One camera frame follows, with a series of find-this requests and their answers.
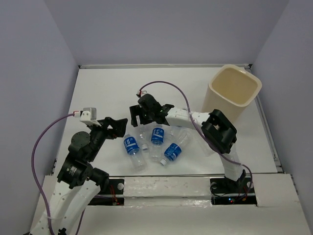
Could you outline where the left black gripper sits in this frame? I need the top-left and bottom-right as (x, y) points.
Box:
(87, 116), (128, 161)

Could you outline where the clear unlabelled bottle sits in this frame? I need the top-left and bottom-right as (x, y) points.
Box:
(135, 125), (148, 151)
(195, 132), (216, 157)

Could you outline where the blue label bottle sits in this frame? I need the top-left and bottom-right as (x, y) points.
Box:
(168, 126), (182, 142)
(160, 129), (191, 166)
(123, 133), (146, 171)
(149, 124), (165, 162)

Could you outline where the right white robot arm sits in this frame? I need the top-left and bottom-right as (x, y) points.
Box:
(130, 94), (250, 192)

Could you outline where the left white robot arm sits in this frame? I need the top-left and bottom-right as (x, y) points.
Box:
(29, 117), (128, 235)

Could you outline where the beige plastic bin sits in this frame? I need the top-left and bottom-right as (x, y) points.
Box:
(201, 64), (262, 123)

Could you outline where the blue label bottle front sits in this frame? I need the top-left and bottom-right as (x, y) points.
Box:
(160, 129), (191, 166)

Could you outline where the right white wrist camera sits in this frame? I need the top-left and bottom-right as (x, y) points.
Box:
(136, 90), (147, 98)

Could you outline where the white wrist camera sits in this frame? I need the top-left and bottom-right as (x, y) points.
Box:
(80, 107), (97, 123)
(136, 90), (147, 98)

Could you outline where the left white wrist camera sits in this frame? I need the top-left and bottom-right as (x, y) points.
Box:
(80, 107), (97, 123)

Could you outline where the aluminium table rail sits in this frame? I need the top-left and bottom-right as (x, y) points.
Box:
(78, 63), (253, 70)

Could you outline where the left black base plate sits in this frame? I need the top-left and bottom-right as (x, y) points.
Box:
(89, 178), (125, 206)

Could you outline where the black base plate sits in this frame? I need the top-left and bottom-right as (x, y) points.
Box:
(89, 178), (125, 206)
(209, 177), (257, 205)

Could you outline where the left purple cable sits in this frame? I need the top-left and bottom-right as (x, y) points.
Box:
(31, 111), (87, 235)

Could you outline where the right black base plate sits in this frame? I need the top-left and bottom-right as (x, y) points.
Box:
(209, 177), (257, 205)

